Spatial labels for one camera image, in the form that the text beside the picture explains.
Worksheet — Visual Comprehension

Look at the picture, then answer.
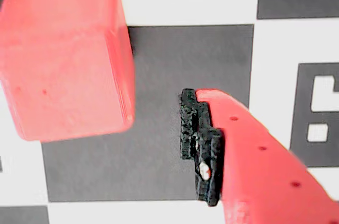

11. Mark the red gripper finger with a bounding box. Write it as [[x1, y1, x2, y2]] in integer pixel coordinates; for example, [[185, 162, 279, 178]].
[[179, 88, 339, 224]]

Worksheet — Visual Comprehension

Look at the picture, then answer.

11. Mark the red cube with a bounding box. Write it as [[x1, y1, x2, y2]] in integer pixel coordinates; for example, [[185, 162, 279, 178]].
[[0, 0, 136, 142]]

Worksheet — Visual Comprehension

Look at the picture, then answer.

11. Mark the checkerboard marker mat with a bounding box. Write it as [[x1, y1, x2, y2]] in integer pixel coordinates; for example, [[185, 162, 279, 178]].
[[0, 0, 339, 224]]

